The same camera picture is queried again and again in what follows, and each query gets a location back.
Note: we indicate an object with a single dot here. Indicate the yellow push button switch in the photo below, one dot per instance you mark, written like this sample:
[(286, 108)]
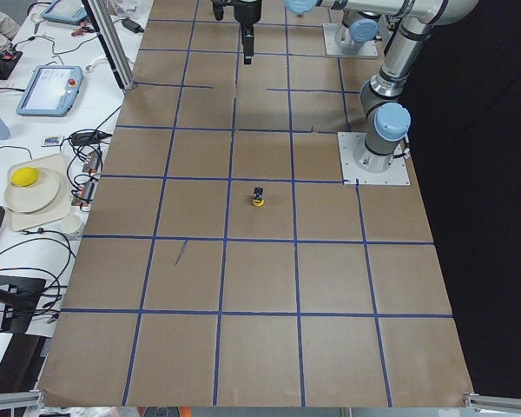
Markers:
[(257, 198)]

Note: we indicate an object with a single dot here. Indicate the cream round plate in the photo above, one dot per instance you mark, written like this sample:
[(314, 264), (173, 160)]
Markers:
[(34, 197)]

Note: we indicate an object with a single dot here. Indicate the black red device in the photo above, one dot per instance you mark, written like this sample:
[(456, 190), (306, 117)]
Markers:
[(8, 61)]

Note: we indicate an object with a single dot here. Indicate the near teach pendant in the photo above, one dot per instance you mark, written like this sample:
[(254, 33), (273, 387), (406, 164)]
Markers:
[(51, 91)]

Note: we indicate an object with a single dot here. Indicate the aluminium rail bottom left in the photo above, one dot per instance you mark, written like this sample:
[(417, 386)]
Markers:
[(32, 398)]

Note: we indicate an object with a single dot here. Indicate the cream square tray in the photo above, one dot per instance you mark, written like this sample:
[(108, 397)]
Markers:
[(54, 211)]

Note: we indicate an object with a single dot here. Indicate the copper circuit board upper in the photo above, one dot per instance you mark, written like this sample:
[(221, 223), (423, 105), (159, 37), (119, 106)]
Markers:
[(92, 162)]

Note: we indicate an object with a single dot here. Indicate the aluminium rail bottom right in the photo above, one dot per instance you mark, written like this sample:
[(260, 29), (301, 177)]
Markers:
[(493, 403)]

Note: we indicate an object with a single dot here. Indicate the small remote control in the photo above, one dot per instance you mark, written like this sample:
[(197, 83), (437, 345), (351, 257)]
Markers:
[(52, 141)]

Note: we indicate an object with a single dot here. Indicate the teach pendant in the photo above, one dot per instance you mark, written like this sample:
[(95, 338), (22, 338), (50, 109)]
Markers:
[(51, 91), (65, 11)]

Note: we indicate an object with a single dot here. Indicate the white paper cup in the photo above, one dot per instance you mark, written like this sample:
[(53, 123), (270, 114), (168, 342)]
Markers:
[(72, 226)]

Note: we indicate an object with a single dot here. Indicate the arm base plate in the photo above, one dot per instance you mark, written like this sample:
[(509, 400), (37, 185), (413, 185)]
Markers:
[(361, 167), (356, 41)]

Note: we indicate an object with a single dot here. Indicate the aluminium rail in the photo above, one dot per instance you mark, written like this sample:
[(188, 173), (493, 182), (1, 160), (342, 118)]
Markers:
[(493, 403), (32, 398)]

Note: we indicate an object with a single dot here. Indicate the aluminium frame post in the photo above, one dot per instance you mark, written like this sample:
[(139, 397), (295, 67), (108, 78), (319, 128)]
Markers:
[(102, 22)]

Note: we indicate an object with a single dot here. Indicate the black power adapter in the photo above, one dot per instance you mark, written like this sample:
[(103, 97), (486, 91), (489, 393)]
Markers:
[(132, 26)]

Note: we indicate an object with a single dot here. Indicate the black power brick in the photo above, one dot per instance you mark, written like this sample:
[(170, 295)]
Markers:
[(88, 137)]

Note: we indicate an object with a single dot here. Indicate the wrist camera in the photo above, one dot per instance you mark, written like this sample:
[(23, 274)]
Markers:
[(218, 9)]

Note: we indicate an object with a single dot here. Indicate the far teach pendant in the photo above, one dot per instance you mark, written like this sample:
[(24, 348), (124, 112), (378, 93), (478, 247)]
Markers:
[(65, 11)]

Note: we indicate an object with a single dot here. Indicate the black stand base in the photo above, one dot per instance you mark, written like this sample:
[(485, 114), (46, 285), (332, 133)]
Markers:
[(19, 297)]

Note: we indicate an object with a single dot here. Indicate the copper circuit board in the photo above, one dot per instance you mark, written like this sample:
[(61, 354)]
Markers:
[(92, 162), (83, 194)]

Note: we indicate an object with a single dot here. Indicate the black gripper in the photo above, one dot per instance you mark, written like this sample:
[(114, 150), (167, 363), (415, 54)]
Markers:
[(247, 13)]

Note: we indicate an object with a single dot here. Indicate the copper circuit board lower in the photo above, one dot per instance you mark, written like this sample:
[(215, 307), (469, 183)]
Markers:
[(83, 194)]

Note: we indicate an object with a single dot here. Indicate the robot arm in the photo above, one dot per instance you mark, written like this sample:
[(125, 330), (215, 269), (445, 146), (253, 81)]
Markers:
[(387, 120), (349, 16)]

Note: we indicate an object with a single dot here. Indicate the yellow ball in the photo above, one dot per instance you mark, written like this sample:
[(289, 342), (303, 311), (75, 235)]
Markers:
[(24, 177)]

